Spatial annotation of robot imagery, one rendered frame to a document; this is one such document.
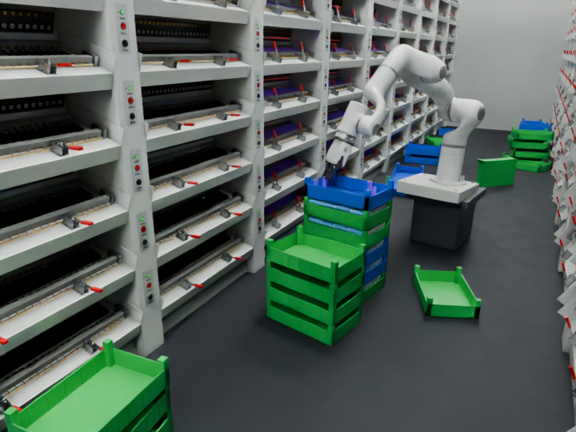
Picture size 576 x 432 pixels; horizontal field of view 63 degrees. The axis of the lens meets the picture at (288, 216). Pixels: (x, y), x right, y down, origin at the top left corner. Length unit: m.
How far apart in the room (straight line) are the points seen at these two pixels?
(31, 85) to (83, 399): 0.75
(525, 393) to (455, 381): 0.20
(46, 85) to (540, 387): 1.61
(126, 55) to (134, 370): 0.85
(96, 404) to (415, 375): 0.94
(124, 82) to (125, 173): 0.25
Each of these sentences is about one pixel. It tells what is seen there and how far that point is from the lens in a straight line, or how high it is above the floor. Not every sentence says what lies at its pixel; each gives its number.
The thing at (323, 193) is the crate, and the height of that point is 0.43.
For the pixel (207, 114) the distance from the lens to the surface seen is 1.79.
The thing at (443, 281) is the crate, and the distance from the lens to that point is 2.22.
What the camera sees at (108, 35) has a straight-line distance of 1.39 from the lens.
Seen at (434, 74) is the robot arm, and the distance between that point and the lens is 2.18.
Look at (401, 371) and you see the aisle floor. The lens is 1.63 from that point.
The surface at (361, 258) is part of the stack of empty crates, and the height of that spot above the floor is 0.28.
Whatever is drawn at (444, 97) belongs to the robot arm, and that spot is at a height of 0.76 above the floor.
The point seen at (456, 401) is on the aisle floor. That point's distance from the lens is 1.57.
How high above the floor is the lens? 0.98
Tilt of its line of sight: 20 degrees down
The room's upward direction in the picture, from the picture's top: 1 degrees clockwise
